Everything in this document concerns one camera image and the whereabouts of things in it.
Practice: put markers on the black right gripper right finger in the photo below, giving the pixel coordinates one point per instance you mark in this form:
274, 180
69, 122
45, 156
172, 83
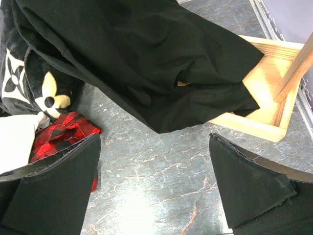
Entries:
260, 196

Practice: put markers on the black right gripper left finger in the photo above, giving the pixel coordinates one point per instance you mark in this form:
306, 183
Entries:
50, 196

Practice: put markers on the red black plaid shirt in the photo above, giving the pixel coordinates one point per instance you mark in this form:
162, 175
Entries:
67, 130

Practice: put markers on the white dress shirt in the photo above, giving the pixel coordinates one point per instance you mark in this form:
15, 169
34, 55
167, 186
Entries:
17, 134

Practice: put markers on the black button shirt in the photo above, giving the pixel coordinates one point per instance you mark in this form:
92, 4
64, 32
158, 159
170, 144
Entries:
163, 64

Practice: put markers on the wooden clothes rack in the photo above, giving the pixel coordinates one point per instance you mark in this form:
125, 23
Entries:
274, 84

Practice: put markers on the black beige patterned fleece blanket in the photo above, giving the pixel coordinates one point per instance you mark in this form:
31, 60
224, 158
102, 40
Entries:
28, 84

